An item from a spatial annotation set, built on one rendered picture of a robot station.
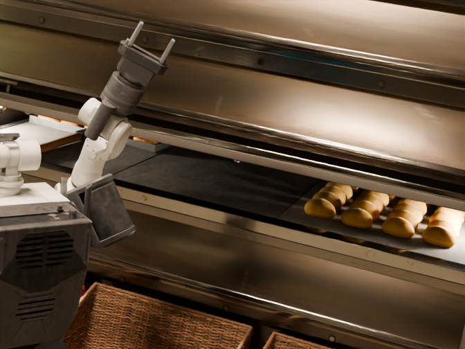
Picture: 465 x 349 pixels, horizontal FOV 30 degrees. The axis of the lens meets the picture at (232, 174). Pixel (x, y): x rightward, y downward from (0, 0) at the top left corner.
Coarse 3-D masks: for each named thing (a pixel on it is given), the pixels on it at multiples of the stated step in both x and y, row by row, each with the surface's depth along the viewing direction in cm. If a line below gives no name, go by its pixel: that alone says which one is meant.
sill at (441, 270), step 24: (48, 168) 283; (72, 168) 286; (120, 192) 275; (144, 192) 272; (168, 192) 275; (216, 216) 265; (240, 216) 262; (264, 216) 265; (312, 240) 256; (336, 240) 253; (360, 240) 255; (384, 264) 250; (408, 264) 247; (432, 264) 245; (456, 264) 247
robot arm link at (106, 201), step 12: (96, 192) 194; (108, 192) 195; (96, 204) 194; (108, 204) 194; (120, 204) 196; (96, 216) 194; (108, 216) 194; (120, 216) 195; (96, 228) 195; (108, 228) 194; (120, 228) 195
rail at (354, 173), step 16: (0, 96) 266; (16, 96) 264; (144, 128) 251; (160, 128) 249; (208, 144) 245; (224, 144) 243; (240, 144) 243; (288, 160) 238; (304, 160) 236; (352, 176) 232; (368, 176) 231; (384, 176) 230; (432, 192) 226; (448, 192) 224
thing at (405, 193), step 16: (32, 112) 263; (48, 112) 261; (64, 112) 259; (176, 144) 248; (192, 144) 246; (240, 160) 242; (256, 160) 241; (272, 160) 239; (320, 176) 235; (336, 176) 234; (384, 192) 230; (400, 192) 228; (416, 192) 227; (464, 208) 223
